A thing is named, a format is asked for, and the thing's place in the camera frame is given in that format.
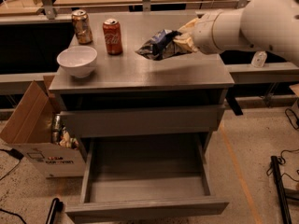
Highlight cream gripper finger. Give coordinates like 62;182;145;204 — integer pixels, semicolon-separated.
173;35;198;52
178;18;199;34

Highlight blue chip bag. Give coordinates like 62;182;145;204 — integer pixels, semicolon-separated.
136;29;189;61

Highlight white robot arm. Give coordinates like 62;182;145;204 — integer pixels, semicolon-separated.
174;0;299;64

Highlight grey drawer cabinet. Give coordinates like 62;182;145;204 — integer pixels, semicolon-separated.
50;11;234;147

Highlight closed grey upper drawer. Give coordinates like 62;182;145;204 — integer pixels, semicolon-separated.
61;105;224;138

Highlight open grey drawer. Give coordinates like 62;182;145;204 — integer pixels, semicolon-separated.
65;133;228;224

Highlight clear sanitizer pump bottle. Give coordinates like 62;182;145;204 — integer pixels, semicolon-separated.
251;51;267;68

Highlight red cola can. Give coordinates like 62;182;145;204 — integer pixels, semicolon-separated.
103;19;122;55

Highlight gold patterned can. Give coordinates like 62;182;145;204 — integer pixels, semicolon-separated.
71;9;93;45

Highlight white ceramic bowl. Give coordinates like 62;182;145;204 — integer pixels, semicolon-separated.
57;46;97;77

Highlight cans inside cardboard box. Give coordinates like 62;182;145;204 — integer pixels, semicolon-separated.
51;114;78;149

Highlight open cardboard box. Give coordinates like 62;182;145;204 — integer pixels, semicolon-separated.
0;81;85;178

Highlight black stand on floor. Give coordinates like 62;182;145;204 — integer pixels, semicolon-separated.
267;156;299;224

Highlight black power adapter cable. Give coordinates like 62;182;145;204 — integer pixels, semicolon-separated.
0;147;25;182

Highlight black handle bottom left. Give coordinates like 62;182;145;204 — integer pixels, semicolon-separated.
45;198;64;224

